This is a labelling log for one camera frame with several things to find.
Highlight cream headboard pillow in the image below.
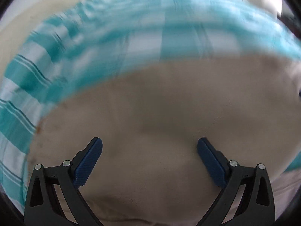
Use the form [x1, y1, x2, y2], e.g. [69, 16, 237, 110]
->
[1, 0, 81, 76]

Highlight teal white checkered bedspread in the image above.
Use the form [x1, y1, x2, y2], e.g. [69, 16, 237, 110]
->
[1, 0, 300, 211]

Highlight beige pants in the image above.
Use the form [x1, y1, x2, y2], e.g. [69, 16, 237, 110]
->
[27, 55, 300, 225]

